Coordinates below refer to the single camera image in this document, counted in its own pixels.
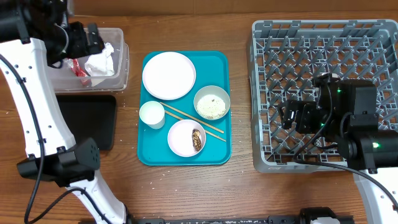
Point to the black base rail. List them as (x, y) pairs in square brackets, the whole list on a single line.
[(306, 215)]

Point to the black food waste tray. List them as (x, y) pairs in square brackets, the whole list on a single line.
[(90, 116)]

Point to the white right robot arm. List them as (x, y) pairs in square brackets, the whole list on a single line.
[(345, 115)]

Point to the red candy wrapper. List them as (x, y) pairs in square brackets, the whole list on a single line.
[(78, 71)]

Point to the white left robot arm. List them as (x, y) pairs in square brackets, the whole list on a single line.
[(36, 36)]

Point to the clear plastic waste bin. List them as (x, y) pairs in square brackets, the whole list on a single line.
[(64, 80)]

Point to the teal serving tray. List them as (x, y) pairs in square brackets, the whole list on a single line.
[(184, 111)]

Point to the grey bowl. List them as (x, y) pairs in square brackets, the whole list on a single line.
[(212, 90)]

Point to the upper wooden chopstick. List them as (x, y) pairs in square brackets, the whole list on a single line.
[(196, 119)]

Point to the small pink bowl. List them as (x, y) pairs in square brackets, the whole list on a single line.
[(179, 138)]

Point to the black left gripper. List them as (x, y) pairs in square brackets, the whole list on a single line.
[(83, 48)]

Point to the leftover white rice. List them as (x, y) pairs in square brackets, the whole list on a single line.
[(211, 107)]

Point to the grey dishwasher rack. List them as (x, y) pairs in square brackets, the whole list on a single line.
[(283, 57)]

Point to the white napkin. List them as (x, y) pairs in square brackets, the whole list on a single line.
[(100, 65)]

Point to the white paper cup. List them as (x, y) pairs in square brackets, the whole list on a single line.
[(152, 113)]

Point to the brown food scrap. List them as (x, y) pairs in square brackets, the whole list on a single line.
[(196, 140)]

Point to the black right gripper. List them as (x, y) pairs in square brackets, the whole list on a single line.
[(303, 110)]

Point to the large white pink-rimmed plate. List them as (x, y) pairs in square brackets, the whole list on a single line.
[(169, 75)]

